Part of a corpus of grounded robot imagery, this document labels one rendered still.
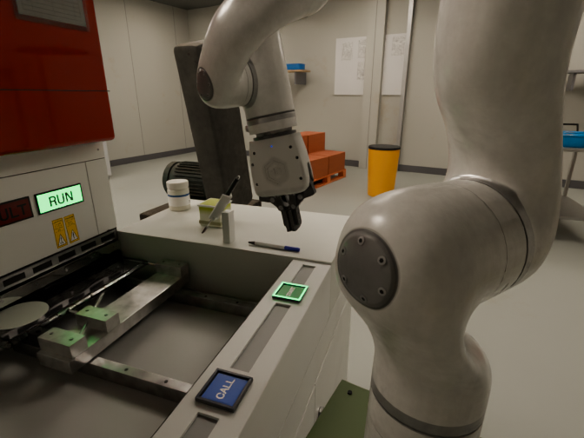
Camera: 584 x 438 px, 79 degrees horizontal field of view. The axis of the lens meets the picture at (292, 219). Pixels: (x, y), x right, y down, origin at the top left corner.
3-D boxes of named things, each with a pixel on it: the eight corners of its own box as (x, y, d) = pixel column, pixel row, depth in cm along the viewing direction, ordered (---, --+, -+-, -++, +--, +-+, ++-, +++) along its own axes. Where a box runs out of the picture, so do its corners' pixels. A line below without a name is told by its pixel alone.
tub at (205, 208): (198, 226, 105) (196, 203, 103) (211, 218, 112) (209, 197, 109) (221, 228, 103) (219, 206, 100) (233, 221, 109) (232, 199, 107)
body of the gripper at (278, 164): (236, 136, 60) (252, 200, 62) (294, 124, 56) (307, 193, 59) (255, 131, 66) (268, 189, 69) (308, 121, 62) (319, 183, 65)
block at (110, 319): (77, 325, 74) (74, 312, 73) (90, 315, 77) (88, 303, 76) (108, 333, 71) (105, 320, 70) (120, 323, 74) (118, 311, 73)
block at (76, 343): (40, 349, 67) (36, 336, 66) (56, 338, 70) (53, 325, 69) (72, 359, 64) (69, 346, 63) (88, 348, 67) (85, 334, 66)
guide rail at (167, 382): (13, 351, 75) (9, 339, 74) (23, 345, 77) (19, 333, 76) (222, 417, 60) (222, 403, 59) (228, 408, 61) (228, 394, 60)
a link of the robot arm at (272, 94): (262, 116, 54) (305, 108, 60) (242, 21, 51) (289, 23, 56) (232, 122, 60) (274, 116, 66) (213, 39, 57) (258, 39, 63)
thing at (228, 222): (209, 242, 94) (205, 192, 89) (217, 236, 97) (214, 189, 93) (230, 244, 92) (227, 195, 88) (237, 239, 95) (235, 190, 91)
